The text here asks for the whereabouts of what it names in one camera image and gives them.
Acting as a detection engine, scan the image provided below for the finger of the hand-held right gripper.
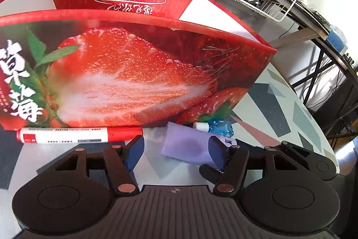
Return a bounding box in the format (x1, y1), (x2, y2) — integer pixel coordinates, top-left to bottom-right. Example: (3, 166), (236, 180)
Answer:
(199, 164), (224, 183)
(281, 140), (316, 169)

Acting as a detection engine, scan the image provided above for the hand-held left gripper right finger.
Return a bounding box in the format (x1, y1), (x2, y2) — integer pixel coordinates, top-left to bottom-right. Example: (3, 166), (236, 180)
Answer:
(208, 136), (314, 196)

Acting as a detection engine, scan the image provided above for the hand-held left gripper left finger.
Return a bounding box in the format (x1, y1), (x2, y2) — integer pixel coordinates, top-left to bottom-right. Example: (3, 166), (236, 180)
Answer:
(36, 135), (145, 196)

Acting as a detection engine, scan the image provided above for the red and white marker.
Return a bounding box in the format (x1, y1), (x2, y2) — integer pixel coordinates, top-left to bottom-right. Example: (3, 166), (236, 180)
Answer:
(16, 127), (144, 144)

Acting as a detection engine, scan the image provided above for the strawberry print cardboard box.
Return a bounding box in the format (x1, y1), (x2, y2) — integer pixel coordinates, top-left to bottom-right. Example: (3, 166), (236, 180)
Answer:
(0, 0), (277, 131)

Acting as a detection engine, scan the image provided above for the small blue bottle white cap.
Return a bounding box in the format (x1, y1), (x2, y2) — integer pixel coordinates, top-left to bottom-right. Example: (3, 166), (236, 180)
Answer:
(193, 119), (234, 137)

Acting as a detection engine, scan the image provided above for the geometric patterned tablecloth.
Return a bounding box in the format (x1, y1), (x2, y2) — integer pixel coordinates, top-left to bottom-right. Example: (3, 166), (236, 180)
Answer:
(0, 62), (339, 239)

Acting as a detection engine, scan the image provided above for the blue box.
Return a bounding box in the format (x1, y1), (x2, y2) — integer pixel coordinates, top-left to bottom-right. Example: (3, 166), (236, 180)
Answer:
(326, 28), (349, 53)

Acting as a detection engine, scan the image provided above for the desk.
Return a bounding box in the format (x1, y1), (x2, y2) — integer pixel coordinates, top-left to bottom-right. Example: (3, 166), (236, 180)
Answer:
(164, 0), (358, 144)

